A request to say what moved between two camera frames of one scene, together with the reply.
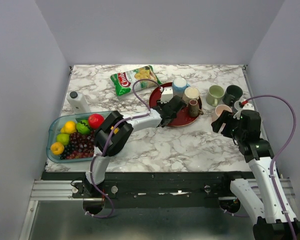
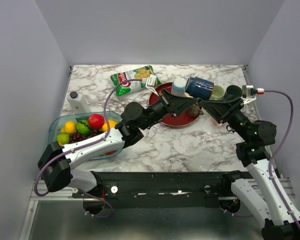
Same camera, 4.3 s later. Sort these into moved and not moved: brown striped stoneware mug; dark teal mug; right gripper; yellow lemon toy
Moved: right gripper
Not moved: brown striped stoneware mug; yellow lemon toy; dark teal mug
